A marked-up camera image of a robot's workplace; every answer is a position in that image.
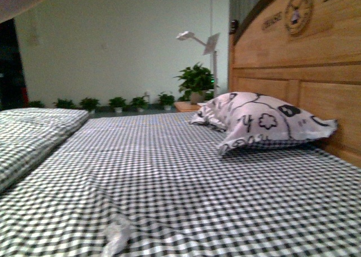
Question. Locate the white tissue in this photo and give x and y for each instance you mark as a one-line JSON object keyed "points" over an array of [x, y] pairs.
{"points": [[117, 234]]}

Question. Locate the far wooden nightstand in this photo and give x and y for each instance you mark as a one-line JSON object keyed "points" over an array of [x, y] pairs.
{"points": [[186, 107]]}

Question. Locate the small potted plant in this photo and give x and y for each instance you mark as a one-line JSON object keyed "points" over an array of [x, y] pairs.
{"points": [[36, 104], [89, 104], [166, 100], [117, 104], [64, 103], [139, 104]]}

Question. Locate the large potted green plant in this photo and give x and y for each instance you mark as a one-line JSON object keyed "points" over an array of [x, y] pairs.
{"points": [[195, 81]]}

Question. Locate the white patterned pillow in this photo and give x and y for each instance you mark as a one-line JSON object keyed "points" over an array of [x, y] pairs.
{"points": [[258, 121]]}

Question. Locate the black white checkered bedsheet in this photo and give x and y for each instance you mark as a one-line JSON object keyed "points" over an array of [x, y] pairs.
{"points": [[165, 177]]}

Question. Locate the wooden bed headboard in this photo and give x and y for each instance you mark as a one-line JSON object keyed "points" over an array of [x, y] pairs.
{"points": [[307, 53]]}

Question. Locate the folded checkered quilt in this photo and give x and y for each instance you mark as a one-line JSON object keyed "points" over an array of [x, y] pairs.
{"points": [[28, 135]]}

